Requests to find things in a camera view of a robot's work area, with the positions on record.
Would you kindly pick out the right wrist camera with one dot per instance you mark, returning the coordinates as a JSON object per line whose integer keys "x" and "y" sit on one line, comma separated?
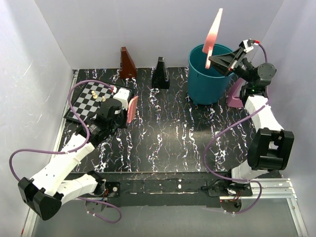
{"x": 247, "y": 45}

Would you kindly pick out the brown metronome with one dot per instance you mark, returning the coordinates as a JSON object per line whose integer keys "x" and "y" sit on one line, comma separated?
{"x": 127, "y": 67}

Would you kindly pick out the pink hand brush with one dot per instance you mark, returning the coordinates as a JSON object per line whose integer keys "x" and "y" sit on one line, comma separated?
{"x": 132, "y": 106}

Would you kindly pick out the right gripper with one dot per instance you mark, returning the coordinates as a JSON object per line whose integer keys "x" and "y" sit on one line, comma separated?
{"x": 227, "y": 59}

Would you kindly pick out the pink dustpan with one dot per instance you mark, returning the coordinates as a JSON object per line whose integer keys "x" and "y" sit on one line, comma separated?
{"x": 211, "y": 38}

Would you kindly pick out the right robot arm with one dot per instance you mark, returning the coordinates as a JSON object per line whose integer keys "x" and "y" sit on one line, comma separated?
{"x": 271, "y": 147}

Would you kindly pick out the black metronome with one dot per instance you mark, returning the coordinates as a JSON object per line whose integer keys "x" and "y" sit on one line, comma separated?
{"x": 160, "y": 77}

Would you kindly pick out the pink metronome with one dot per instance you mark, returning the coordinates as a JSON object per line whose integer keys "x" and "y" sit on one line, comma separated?
{"x": 233, "y": 99}

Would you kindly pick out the teal plastic bin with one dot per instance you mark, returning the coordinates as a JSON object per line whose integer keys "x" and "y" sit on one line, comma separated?
{"x": 205, "y": 86}

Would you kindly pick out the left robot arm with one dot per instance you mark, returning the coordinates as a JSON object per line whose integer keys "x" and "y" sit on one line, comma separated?
{"x": 46, "y": 191}

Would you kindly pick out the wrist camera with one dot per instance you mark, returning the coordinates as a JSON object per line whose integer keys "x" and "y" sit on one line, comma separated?
{"x": 123, "y": 96}
{"x": 247, "y": 45}

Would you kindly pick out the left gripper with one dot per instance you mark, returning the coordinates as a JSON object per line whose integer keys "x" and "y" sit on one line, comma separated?
{"x": 123, "y": 125}

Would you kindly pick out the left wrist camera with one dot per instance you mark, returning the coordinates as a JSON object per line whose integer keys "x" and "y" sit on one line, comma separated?
{"x": 123, "y": 96}

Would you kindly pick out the chessboard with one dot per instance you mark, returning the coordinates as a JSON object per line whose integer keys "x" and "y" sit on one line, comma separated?
{"x": 84, "y": 104}

